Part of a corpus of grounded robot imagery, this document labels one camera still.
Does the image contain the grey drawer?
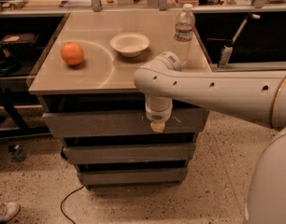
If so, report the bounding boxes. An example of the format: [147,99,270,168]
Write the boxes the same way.
[77,167,188,186]
[43,107,209,138]
[64,143,195,164]

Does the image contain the white bowl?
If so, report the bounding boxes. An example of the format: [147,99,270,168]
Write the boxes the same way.
[110,33,150,58]

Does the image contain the small blue floor object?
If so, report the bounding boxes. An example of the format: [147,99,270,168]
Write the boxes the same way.
[8,144,26,161]

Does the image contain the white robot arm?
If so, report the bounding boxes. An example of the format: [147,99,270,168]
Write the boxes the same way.
[134,51,286,224]

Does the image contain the grey drawer cabinet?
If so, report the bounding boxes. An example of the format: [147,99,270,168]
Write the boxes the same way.
[26,10,222,110]

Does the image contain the white tube with black cap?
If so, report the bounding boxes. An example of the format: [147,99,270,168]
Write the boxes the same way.
[217,13,261,68]

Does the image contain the grey middle drawer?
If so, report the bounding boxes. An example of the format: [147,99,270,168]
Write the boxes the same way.
[64,143,195,164]

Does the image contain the white shoe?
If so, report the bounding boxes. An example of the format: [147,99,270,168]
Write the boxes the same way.
[0,202,21,222]

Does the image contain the black floor cable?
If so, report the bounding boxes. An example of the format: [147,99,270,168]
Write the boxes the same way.
[60,184,86,224]

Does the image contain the clear plastic water bottle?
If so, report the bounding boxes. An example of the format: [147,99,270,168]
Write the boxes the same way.
[173,4,195,65]

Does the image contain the grey top drawer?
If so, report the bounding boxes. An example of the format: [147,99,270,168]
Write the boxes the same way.
[43,107,209,138]

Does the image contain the black chair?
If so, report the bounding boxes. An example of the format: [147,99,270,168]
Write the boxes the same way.
[0,33,50,139]

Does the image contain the grey bottom drawer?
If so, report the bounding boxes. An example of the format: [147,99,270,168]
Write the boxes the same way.
[77,167,188,186]

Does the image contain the orange fruit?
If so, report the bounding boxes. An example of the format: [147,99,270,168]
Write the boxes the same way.
[60,42,84,65]

